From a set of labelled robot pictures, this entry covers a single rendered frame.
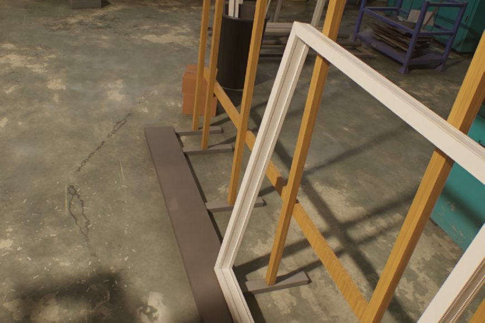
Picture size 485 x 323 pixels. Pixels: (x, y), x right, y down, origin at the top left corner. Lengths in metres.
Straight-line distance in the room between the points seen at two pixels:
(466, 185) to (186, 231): 1.79
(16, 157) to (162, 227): 1.29
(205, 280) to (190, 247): 0.26
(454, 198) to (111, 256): 2.21
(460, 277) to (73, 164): 2.80
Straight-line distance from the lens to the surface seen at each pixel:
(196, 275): 2.54
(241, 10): 4.95
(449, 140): 1.21
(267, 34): 6.30
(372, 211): 3.39
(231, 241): 2.39
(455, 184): 3.23
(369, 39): 6.81
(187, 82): 4.00
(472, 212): 3.17
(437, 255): 3.27
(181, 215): 2.88
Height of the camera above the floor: 1.95
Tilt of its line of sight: 31 degrees down
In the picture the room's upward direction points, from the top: 8 degrees clockwise
